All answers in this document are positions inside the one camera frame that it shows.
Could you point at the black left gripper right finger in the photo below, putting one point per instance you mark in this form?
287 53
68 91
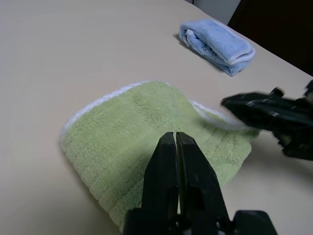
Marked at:
198 176

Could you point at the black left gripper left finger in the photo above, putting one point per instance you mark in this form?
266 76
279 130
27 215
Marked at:
161 171

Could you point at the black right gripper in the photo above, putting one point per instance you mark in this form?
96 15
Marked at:
297 127

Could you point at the green towel with white trim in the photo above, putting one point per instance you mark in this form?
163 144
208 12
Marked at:
122 127

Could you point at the folded light blue towel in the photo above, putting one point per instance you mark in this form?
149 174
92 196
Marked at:
220 41

